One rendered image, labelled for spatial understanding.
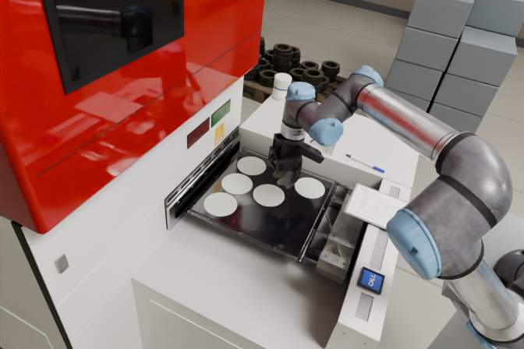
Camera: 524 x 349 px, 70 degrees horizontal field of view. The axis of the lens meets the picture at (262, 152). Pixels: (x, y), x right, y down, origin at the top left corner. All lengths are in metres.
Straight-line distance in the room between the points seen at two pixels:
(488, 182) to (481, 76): 2.51
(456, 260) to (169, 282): 0.71
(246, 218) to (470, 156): 0.65
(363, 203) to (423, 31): 2.10
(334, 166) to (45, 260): 0.89
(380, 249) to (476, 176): 0.46
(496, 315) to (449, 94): 2.46
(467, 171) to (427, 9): 2.43
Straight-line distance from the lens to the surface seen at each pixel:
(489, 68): 3.16
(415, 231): 0.67
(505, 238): 1.25
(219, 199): 1.18
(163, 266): 1.13
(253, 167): 1.31
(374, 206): 1.17
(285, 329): 1.04
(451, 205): 0.68
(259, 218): 1.14
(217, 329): 1.06
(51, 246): 0.82
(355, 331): 0.93
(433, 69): 3.18
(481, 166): 0.71
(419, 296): 2.30
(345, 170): 1.31
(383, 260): 1.05
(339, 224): 1.21
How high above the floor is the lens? 1.73
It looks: 37 degrees down
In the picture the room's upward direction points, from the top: 7 degrees clockwise
